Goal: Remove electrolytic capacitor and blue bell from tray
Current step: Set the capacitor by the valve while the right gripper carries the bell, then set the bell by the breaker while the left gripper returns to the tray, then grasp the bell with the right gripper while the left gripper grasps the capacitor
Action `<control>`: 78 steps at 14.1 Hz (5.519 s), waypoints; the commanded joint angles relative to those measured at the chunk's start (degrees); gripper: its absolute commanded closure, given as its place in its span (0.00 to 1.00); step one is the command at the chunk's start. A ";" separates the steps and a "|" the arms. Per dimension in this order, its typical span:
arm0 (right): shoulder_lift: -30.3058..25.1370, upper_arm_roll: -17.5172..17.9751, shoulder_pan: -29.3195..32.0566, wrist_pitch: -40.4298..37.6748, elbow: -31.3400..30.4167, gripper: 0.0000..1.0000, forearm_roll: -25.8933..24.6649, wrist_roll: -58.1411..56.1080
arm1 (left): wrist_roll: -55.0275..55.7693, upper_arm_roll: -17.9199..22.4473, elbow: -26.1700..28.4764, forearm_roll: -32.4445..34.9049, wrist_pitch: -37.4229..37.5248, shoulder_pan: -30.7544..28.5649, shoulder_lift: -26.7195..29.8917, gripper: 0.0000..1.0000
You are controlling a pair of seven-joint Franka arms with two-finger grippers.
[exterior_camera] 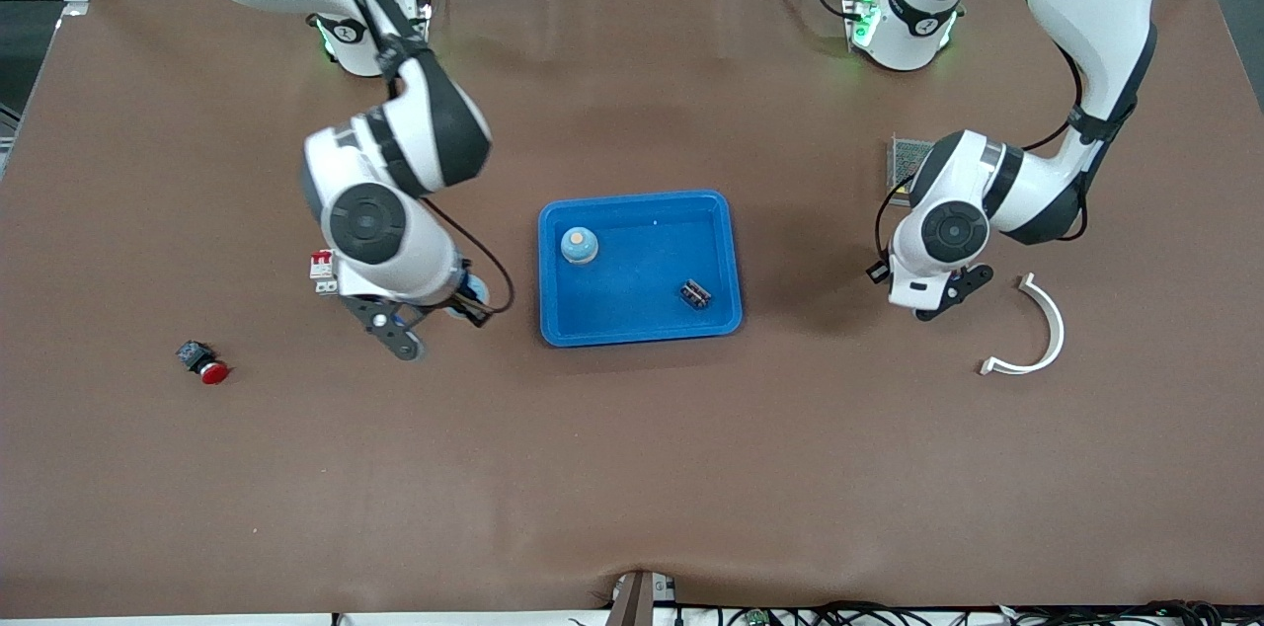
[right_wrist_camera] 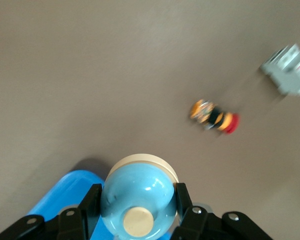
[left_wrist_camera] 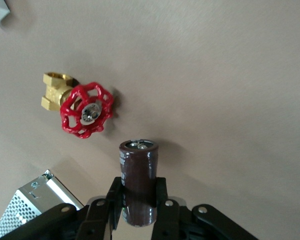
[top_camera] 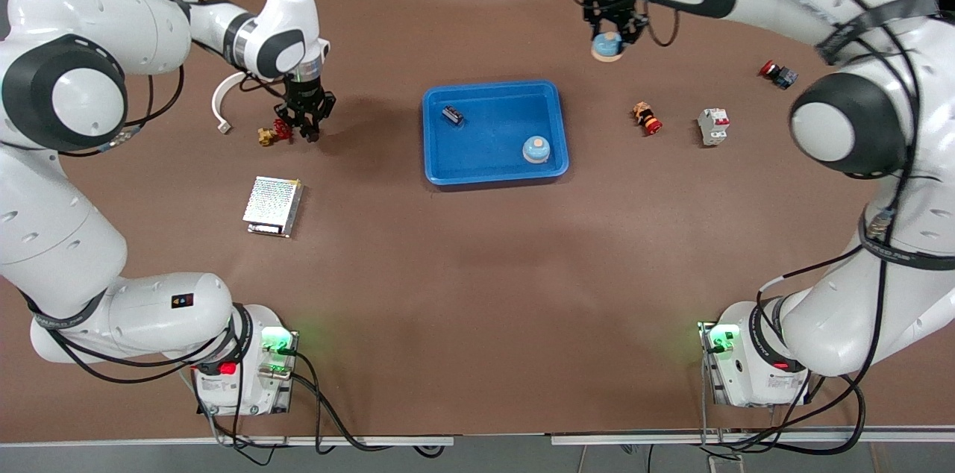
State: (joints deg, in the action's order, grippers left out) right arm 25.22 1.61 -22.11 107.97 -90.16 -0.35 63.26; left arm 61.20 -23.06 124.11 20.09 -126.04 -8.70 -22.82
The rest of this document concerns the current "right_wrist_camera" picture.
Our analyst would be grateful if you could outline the white red circuit breaker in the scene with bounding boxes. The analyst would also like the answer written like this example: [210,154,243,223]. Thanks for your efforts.
[259,43,300,97]

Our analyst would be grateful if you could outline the light blue call bell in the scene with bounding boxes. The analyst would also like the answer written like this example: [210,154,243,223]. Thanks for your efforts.
[100,153,179,238]

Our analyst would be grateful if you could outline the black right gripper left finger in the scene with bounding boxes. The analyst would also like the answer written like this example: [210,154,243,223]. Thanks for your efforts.
[0,183,103,240]

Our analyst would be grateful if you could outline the orange emergency stop switch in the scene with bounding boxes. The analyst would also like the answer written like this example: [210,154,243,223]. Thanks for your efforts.
[189,99,241,136]

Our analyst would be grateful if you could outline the brown table cover mat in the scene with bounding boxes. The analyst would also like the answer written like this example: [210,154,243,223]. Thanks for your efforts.
[0,0,300,240]

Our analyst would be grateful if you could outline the blue plastic tray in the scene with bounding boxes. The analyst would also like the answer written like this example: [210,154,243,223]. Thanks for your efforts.
[26,169,173,240]

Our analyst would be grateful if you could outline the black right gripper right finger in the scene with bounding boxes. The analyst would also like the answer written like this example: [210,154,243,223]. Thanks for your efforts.
[169,182,275,240]

